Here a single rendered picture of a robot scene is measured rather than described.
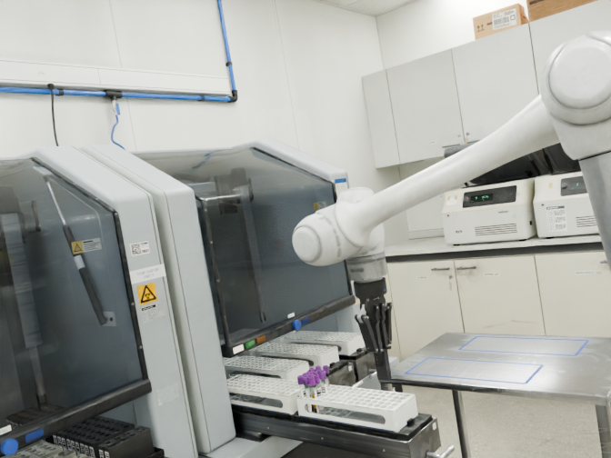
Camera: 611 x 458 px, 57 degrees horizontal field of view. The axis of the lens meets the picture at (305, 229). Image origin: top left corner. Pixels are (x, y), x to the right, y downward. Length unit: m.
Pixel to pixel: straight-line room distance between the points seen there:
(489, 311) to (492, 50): 1.66
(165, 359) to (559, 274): 2.58
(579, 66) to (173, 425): 1.19
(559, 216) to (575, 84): 2.66
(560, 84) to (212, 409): 1.16
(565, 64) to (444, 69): 3.20
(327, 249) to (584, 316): 2.64
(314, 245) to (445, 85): 3.06
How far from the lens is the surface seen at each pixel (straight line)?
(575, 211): 3.49
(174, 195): 1.51
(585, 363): 1.67
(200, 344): 1.55
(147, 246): 1.45
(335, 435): 1.43
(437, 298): 3.89
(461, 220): 3.72
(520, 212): 3.56
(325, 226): 1.09
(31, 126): 2.61
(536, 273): 3.61
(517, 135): 1.13
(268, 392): 1.57
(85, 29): 2.87
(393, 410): 1.33
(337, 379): 1.84
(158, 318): 1.46
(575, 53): 0.89
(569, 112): 0.88
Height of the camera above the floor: 1.36
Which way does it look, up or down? 3 degrees down
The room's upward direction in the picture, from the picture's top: 9 degrees counter-clockwise
